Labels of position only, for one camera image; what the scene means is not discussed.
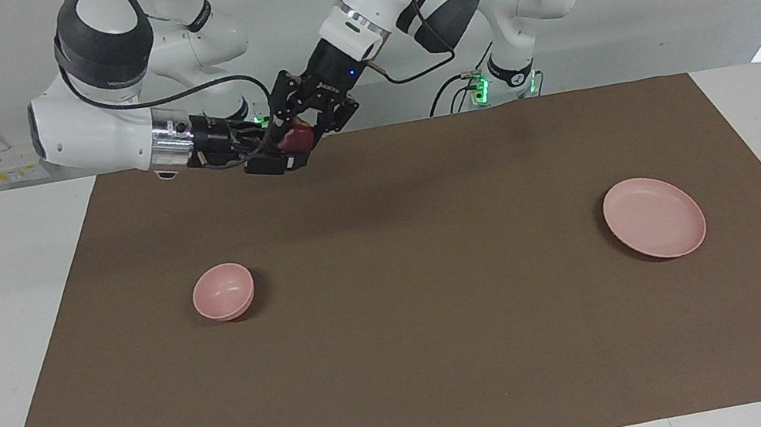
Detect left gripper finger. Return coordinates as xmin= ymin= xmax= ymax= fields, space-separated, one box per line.
xmin=266 ymin=65 xmax=318 ymax=140
xmin=308 ymin=88 xmax=367 ymax=141

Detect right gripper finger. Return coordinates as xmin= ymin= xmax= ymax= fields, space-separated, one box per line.
xmin=240 ymin=139 xmax=315 ymax=183
xmin=231 ymin=110 xmax=283 ymax=152

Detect dark red apple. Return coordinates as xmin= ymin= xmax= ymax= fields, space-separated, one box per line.
xmin=268 ymin=118 xmax=318 ymax=160

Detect pink bowl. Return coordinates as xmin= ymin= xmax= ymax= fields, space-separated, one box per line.
xmin=187 ymin=259 xmax=261 ymax=326

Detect pink plate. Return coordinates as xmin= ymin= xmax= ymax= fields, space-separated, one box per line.
xmin=598 ymin=167 xmax=712 ymax=270

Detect brown table mat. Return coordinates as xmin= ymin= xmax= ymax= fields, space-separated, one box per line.
xmin=0 ymin=58 xmax=761 ymax=427

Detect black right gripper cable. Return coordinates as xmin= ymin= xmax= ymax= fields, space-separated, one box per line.
xmin=50 ymin=1 xmax=281 ymax=182

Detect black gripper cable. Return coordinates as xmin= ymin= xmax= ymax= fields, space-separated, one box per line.
xmin=50 ymin=1 xmax=281 ymax=182
xmin=355 ymin=0 xmax=519 ymax=91

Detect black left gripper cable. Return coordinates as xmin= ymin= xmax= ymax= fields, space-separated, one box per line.
xmin=355 ymin=0 xmax=519 ymax=91

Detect black arm base cable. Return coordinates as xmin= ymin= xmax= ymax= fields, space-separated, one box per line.
xmin=418 ymin=29 xmax=507 ymax=118

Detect white wall socket strip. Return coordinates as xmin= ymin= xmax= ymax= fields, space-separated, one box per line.
xmin=0 ymin=140 xmax=62 ymax=187

